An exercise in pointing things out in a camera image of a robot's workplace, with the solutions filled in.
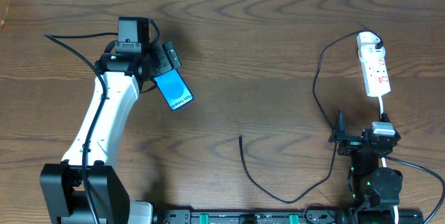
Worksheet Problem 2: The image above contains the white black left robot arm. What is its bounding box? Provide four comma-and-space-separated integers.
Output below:
40, 17, 193, 223

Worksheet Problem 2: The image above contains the white power strip cord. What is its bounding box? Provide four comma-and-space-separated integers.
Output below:
377, 95, 400, 224

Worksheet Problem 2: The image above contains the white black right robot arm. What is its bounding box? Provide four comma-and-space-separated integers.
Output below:
329, 111, 403, 223

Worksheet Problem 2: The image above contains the white charger adapter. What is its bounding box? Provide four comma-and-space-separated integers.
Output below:
357, 31, 386, 63

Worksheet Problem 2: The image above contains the blue Galaxy smartphone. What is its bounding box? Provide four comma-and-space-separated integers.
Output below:
154, 70, 194, 111

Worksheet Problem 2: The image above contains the white power strip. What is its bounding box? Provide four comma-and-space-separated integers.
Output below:
361, 58, 391, 97

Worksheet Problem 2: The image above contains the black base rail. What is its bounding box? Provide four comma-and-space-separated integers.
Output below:
152, 208, 425, 224

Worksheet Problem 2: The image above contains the black charging cable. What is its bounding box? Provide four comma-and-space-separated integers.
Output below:
238, 29, 385, 205

